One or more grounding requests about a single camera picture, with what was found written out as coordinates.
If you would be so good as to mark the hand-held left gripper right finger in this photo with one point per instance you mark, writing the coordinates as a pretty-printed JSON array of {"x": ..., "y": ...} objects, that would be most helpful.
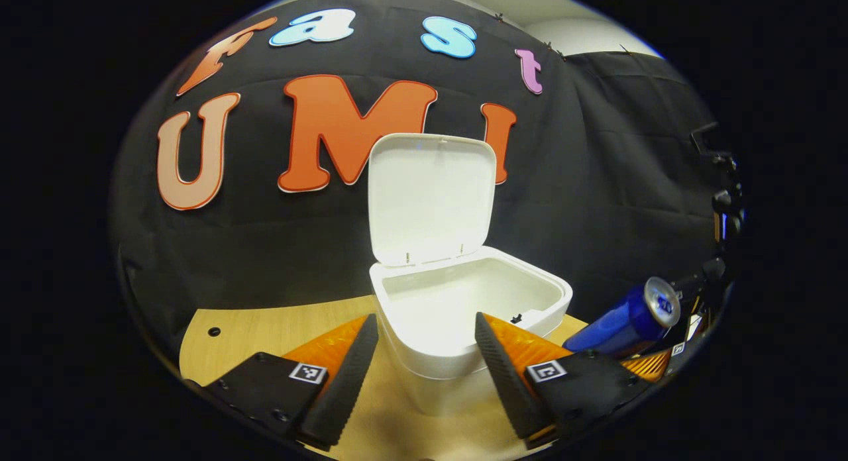
[{"x": 510, "y": 388}]

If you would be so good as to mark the blue pop can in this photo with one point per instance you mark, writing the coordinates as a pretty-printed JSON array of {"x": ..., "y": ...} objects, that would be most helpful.
[{"x": 619, "y": 325}]

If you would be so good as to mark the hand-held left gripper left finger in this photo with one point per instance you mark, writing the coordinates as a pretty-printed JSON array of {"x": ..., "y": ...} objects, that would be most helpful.
[{"x": 341, "y": 388}]

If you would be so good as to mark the white desktop garbage bin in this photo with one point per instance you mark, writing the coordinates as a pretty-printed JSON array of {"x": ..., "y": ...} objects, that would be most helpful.
[{"x": 437, "y": 302}]

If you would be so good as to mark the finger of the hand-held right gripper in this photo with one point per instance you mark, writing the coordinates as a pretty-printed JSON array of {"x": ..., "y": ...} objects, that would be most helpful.
[
  {"x": 652, "y": 365},
  {"x": 690, "y": 287}
]

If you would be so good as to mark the wooden desktop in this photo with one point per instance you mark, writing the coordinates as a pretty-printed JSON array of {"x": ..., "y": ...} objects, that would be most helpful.
[{"x": 265, "y": 328}]

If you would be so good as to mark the black backdrop cloth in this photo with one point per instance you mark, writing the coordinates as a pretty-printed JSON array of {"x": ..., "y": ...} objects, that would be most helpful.
[{"x": 298, "y": 249}]

